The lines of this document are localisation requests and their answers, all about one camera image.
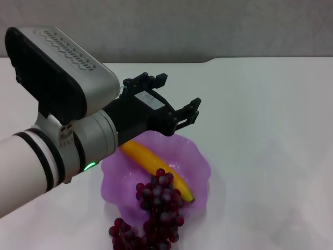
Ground dark red grape bunch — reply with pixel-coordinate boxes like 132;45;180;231
108;168;186;250

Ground silver black left wrist camera box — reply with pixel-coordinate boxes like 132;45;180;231
5;26;121;126

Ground grey fabric partition panel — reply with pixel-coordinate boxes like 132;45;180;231
0;0;333;65

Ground yellow banana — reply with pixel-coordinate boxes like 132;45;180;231
119;140;195;203

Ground purple translucent scalloped bowl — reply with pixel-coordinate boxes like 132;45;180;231
100;131;212;229

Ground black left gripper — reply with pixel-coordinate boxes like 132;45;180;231
106;72;202;148

